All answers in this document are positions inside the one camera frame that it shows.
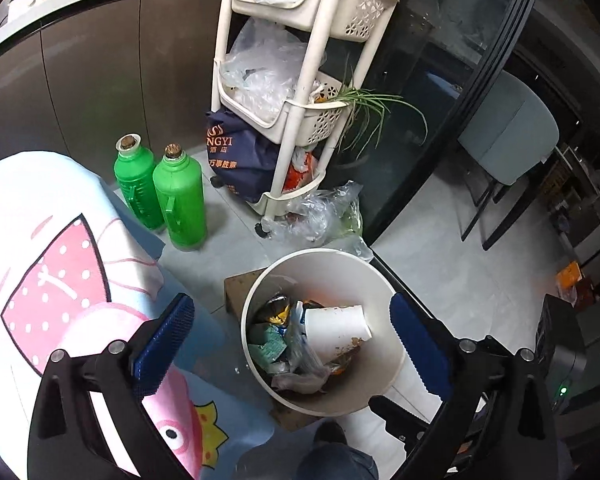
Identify dark kitchen base cabinet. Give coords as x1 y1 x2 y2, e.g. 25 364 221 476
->
0 0 232 173

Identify beige tiered storage rack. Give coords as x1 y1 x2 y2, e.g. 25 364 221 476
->
209 0 402 224

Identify white trash bin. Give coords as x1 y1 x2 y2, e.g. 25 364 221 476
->
240 248 409 417

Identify green onion stalks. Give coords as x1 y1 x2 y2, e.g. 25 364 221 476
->
311 66 429 154

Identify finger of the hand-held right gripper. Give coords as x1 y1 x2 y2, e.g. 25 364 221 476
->
368 394 448 456

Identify green paper packet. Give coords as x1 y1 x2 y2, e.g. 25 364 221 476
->
246 336 287 372

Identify red plastic bag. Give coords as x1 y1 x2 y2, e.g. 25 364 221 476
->
281 147 317 194

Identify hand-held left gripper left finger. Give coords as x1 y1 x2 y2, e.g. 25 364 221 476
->
26 293 197 480

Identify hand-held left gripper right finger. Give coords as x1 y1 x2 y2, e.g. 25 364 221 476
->
388 291 575 480

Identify navy tote bag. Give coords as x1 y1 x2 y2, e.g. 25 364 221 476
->
203 106 294 204

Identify orange box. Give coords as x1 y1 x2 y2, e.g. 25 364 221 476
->
554 260 597 307

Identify grey upholstered chair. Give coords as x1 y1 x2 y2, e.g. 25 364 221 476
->
456 70 562 253

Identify white paper cup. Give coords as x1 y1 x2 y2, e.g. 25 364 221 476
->
303 303 372 369

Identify green plastic bottle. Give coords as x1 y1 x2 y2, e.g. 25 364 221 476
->
152 143 209 252
113 133 167 232

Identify printed round tablecloth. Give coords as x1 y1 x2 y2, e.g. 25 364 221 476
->
0 150 277 480

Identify person's leg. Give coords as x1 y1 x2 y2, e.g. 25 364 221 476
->
295 420 382 480

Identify thin clear plastic bag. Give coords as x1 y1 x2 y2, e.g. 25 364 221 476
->
271 305 332 394

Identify black sliding door frame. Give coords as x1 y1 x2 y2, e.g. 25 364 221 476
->
367 0 548 288

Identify dark gold snack wrapper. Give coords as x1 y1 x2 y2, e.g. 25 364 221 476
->
260 295 301 327

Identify clear plastic bags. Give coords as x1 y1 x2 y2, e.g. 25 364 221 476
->
219 19 312 127

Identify crumpled clear plastic bag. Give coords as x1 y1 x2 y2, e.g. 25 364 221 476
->
266 180 374 262

